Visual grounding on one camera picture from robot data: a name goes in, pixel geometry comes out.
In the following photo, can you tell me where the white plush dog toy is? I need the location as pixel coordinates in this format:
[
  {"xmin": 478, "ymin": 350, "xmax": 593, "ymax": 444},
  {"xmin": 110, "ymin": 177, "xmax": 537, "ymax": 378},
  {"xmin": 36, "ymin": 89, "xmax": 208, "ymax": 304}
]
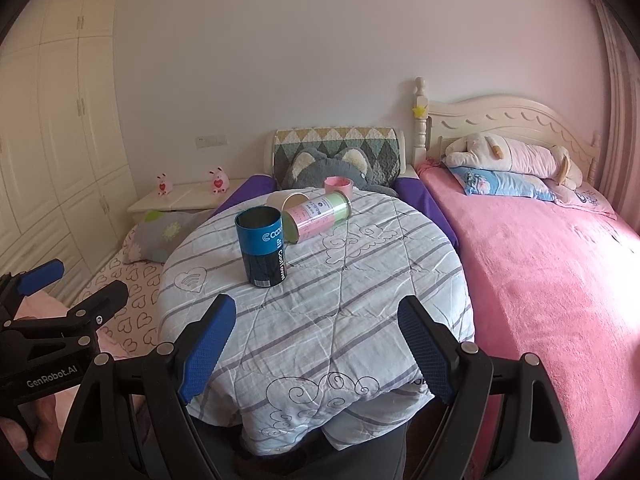
[{"xmin": 444, "ymin": 132, "xmax": 583, "ymax": 184}]

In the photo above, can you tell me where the small pink cup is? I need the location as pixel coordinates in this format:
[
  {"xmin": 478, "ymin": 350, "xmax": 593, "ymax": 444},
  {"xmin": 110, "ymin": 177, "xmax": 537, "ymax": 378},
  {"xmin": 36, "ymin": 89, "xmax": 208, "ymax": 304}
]
[{"xmin": 324, "ymin": 176, "xmax": 355, "ymax": 196}]

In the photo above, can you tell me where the cream nightstand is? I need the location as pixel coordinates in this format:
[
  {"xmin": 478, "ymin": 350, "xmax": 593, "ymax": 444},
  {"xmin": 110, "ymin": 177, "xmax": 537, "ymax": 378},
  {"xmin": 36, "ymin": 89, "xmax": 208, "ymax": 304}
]
[{"xmin": 127, "ymin": 180, "xmax": 241, "ymax": 223}]

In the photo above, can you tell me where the striped white quilt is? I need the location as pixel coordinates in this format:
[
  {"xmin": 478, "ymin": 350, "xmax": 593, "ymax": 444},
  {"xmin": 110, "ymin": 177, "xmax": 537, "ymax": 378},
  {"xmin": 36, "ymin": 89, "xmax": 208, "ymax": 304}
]
[{"xmin": 157, "ymin": 187, "xmax": 476, "ymax": 456}]

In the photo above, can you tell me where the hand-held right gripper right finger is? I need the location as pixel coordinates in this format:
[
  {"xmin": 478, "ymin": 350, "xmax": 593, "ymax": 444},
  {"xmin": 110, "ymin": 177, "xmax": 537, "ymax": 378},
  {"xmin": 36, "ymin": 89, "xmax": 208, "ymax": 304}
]
[{"xmin": 396, "ymin": 295, "xmax": 594, "ymax": 480}]

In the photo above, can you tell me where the diamond pattern quilted cover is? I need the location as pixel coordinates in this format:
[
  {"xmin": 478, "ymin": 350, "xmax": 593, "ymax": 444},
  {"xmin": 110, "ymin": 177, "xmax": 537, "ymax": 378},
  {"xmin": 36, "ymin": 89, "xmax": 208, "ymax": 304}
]
[{"xmin": 272, "ymin": 126, "xmax": 405, "ymax": 188}]

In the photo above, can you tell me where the person's left hand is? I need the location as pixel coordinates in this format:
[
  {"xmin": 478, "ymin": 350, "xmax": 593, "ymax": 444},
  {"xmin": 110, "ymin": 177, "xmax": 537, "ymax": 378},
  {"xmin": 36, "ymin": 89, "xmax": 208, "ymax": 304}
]
[{"xmin": 0, "ymin": 392, "xmax": 68, "ymax": 463}]

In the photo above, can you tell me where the pink green cylindrical cup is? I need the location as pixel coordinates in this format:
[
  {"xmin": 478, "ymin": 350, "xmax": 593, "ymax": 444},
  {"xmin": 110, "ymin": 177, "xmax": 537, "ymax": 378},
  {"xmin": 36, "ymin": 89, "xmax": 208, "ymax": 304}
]
[{"xmin": 281, "ymin": 191, "xmax": 352, "ymax": 244}]

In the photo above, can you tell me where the grey plush cat cushion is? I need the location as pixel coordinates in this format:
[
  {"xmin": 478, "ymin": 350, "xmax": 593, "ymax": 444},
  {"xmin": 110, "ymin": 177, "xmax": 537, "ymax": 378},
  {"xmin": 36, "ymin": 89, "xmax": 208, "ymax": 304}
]
[{"xmin": 282, "ymin": 149, "xmax": 396, "ymax": 198}]

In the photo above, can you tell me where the pink curtain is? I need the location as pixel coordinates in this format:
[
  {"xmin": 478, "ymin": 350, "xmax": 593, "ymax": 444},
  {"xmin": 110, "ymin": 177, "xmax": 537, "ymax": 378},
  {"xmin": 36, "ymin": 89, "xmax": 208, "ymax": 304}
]
[{"xmin": 592, "ymin": 0, "xmax": 640, "ymax": 221}]

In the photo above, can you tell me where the cream wardrobe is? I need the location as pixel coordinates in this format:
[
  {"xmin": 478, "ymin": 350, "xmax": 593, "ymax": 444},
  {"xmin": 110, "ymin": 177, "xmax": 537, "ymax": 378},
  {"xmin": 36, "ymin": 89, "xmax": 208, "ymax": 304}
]
[{"xmin": 0, "ymin": 0, "xmax": 138, "ymax": 306}]

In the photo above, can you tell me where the pink printed pillow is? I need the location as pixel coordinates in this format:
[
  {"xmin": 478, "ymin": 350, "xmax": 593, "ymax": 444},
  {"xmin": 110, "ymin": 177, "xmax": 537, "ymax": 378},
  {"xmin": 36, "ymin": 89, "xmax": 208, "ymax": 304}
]
[{"xmin": 550, "ymin": 180, "xmax": 618, "ymax": 221}]

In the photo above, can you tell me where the cream wooden bed headboard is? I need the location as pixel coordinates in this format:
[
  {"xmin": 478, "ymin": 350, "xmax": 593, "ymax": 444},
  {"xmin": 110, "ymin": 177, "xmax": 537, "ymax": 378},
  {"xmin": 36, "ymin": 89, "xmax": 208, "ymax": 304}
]
[{"xmin": 411, "ymin": 77, "xmax": 602, "ymax": 186}]

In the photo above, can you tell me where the heart pattern sheet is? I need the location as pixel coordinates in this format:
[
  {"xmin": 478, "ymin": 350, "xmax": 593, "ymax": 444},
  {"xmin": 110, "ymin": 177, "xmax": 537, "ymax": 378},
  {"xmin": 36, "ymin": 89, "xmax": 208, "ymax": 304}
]
[{"xmin": 75, "ymin": 222, "xmax": 166, "ymax": 358}]

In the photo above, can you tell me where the grey flower pillow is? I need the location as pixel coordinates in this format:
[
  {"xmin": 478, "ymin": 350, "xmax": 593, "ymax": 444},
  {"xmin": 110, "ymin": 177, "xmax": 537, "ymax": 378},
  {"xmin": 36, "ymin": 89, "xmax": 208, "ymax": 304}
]
[{"xmin": 127, "ymin": 208, "xmax": 213, "ymax": 264}]

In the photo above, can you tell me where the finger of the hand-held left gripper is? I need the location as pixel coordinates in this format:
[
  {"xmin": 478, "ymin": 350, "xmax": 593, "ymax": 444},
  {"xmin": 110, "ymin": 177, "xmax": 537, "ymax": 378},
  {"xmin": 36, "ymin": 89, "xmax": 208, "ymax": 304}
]
[
  {"xmin": 0, "ymin": 258, "xmax": 66, "ymax": 311},
  {"xmin": 62, "ymin": 280, "xmax": 131, "ymax": 343}
]

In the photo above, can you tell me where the pink bed blanket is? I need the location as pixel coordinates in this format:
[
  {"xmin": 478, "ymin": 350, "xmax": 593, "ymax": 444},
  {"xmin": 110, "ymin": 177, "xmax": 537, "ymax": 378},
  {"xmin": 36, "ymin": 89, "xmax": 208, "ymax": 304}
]
[{"xmin": 415, "ymin": 157, "xmax": 640, "ymax": 480}]

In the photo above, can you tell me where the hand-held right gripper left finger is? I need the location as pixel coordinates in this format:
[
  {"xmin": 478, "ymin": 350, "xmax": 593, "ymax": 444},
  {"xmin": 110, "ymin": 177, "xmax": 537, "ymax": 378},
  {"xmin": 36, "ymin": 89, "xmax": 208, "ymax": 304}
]
[{"xmin": 52, "ymin": 294, "xmax": 237, "ymax": 480}]

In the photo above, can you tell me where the purple cushion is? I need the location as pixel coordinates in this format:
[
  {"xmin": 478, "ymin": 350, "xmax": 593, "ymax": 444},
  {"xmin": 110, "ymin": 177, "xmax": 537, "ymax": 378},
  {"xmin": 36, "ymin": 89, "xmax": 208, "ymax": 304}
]
[
  {"xmin": 210, "ymin": 174, "xmax": 275, "ymax": 218},
  {"xmin": 395, "ymin": 176, "xmax": 461, "ymax": 248}
]

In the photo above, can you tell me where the blue printed pillow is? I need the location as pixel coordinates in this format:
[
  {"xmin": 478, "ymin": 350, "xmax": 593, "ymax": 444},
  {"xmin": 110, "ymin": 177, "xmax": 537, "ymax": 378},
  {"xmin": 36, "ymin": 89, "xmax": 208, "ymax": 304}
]
[{"xmin": 447, "ymin": 165, "xmax": 556, "ymax": 202}]

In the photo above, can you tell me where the cream round lid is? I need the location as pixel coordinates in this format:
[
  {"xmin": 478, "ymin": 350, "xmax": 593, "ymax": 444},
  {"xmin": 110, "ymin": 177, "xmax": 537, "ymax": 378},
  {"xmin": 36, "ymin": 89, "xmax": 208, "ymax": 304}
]
[{"xmin": 266, "ymin": 190, "xmax": 312, "ymax": 209}]

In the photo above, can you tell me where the blue cylindrical cup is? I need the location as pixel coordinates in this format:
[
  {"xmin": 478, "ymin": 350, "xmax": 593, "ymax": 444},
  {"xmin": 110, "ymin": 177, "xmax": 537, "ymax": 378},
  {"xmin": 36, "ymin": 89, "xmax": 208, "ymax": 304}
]
[{"xmin": 235, "ymin": 206, "xmax": 286, "ymax": 289}]

